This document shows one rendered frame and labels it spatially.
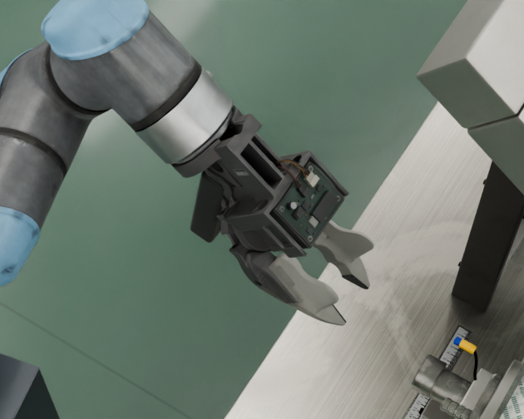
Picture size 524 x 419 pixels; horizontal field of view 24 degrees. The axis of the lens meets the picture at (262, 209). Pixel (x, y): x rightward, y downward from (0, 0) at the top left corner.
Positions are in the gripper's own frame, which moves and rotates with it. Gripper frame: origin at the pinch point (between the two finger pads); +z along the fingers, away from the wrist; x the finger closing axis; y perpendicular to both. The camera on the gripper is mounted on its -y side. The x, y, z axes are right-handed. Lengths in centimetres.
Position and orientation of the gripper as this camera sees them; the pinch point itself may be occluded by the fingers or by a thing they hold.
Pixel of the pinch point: (340, 296)
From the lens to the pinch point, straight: 108.0
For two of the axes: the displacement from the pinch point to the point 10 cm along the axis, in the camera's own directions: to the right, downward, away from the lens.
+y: 5.5, -0.9, -8.3
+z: 6.5, 6.8, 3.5
